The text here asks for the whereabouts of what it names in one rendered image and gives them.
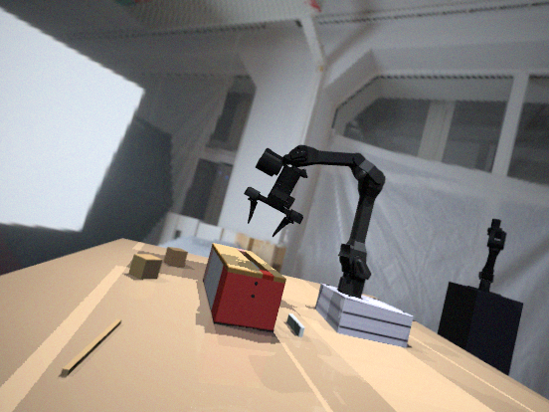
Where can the long olive-tan square bar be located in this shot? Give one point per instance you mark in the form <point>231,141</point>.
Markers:
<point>85,352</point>

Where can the tan cardboard cube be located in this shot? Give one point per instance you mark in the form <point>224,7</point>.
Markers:
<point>145,266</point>
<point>175,257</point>

